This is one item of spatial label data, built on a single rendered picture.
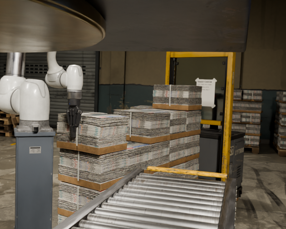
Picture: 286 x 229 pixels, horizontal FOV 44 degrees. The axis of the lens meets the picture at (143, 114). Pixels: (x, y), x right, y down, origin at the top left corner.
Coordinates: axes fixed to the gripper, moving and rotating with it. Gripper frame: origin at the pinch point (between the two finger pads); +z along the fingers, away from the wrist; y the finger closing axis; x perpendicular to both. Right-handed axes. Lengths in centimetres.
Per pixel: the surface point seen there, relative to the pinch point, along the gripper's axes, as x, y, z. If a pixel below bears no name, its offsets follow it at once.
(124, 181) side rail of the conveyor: 24, -59, 16
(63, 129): -2.4, 11.2, 0.0
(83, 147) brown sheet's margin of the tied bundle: -2.1, -6.7, 9.4
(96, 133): -2.4, -16.6, -0.5
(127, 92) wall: -609, 407, -17
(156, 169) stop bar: -4, -60, 15
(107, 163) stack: -11.6, -18.6, 19.2
